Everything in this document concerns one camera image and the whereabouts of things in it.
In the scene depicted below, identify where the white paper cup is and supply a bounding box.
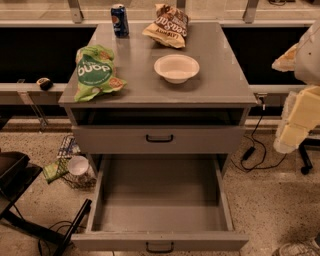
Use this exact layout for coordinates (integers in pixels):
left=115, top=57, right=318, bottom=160
left=67, top=156, right=89, bottom=176

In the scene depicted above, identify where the white bowl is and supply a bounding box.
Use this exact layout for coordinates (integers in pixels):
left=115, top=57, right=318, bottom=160
left=154, top=54, right=200, bottom=84

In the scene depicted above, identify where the green snack packet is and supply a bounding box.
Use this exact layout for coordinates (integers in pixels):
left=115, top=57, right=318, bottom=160
left=43, top=158, right=69, bottom=184

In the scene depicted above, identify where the closed middle drawer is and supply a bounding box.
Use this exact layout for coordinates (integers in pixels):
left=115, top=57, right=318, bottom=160
left=72, top=126, right=244, bottom=154

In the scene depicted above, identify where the wire basket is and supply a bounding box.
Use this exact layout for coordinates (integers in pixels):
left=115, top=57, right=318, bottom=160
left=62, top=163, right=96, bottom=190

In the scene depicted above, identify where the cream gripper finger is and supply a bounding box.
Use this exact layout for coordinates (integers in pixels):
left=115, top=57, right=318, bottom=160
left=271, top=44, right=298, bottom=72
left=273, top=122, right=309, bottom=154

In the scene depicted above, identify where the black power cable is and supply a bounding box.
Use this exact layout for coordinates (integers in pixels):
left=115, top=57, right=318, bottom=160
left=230, top=96, right=288, bottom=173

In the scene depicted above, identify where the brown chip bag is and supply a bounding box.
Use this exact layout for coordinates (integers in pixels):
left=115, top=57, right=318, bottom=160
left=142, top=4, right=189, bottom=49

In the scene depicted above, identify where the black chair leg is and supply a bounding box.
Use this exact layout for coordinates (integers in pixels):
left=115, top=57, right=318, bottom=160
left=299, top=138, right=320, bottom=175

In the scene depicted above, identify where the grey drawer cabinet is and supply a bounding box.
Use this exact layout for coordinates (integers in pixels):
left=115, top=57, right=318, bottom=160
left=59, top=22, right=256, bottom=171

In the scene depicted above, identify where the striped packet on floor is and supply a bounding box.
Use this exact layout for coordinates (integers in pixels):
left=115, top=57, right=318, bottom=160
left=57, top=135, right=80, bottom=158

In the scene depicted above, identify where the blue soda can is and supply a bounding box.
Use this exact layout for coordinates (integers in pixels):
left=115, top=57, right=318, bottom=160
left=111, top=4, right=129, bottom=38

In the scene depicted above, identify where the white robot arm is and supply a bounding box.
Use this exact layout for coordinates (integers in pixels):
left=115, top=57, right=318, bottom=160
left=272, top=20, right=320, bottom=154

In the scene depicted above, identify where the green rice chip bag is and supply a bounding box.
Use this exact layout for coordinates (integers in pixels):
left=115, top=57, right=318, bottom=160
left=74, top=45, right=127, bottom=102

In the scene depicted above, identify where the black tape measure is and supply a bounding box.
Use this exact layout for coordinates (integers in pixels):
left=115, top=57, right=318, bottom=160
left=36, top=78, right=53, bottom=91

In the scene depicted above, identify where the open bottom drawer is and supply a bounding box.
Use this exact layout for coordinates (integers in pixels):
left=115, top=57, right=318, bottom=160
left=72, top=154, right=248, bottom=253

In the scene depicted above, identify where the grey sneaker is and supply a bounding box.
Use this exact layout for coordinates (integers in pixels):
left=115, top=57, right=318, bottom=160
left=272, top=242, right=320, bottom=256

